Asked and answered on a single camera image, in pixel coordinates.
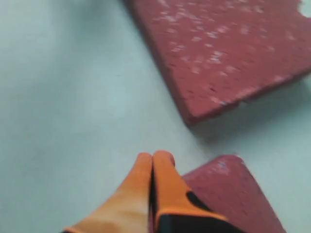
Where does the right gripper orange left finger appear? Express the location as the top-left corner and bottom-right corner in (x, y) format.
(63, 152), (152, 233)

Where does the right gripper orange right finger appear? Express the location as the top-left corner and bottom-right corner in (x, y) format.
(152, 150), (242, 233)

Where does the red brick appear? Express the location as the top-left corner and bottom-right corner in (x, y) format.
(183, 155), (285, 233)
(126, 0), (311, 125)

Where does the red brick under back stack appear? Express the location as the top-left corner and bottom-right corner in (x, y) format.
(183, 155), (285, 233)

